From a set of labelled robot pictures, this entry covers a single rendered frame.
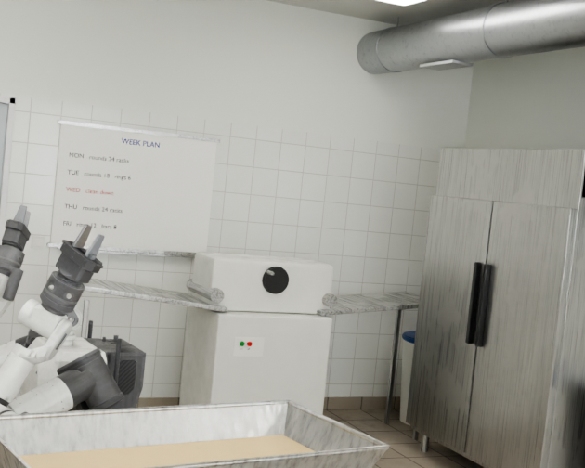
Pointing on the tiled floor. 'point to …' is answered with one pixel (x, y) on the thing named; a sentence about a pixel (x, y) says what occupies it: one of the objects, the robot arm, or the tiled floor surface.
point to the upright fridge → (513, 309)
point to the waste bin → (406, 371)
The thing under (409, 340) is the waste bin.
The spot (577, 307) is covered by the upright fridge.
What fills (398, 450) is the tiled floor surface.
